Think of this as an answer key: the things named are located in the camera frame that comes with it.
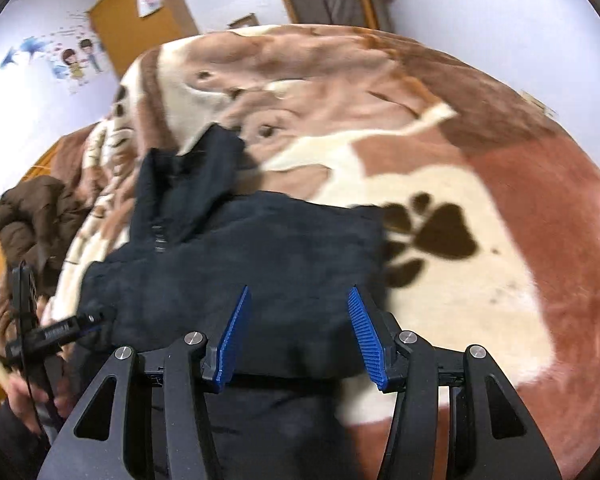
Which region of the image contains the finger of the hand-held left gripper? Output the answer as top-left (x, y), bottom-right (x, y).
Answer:
top-left (34, 311), bottom-right (106, 349)

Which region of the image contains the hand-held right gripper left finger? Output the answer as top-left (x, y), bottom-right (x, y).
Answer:
top-left (37, 285), bottom-right (253, 480)

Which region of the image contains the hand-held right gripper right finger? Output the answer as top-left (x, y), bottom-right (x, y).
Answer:
top-left (346, 286), bottom-right (564, 480)

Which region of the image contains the black quilted jacket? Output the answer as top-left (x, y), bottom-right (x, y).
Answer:
top-left (67, 122), bottom-right (401, 480)

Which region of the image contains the person's left forearm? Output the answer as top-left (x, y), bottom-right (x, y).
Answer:
top-left (0, 402), bottom-right (61, 480)

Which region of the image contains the person's left hand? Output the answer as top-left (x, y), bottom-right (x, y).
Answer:
top-left (2, 367), bottom-right (76, 435)

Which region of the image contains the brown puffer jacket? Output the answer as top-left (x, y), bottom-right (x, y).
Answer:
top-left (0, 175), bottom-right (93, 296)

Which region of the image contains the brown cream printed blanket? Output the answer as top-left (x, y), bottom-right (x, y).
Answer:
top-left (0, 24), bottom-right (600, 480)

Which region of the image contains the yellow wooden wardrobe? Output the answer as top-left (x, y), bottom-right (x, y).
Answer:
top-left (87, 0), bottom-right (201, 81)

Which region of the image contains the cartoon wall sticker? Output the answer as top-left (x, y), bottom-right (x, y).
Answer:
top-left (0, 10), bottom-right (106, 96)

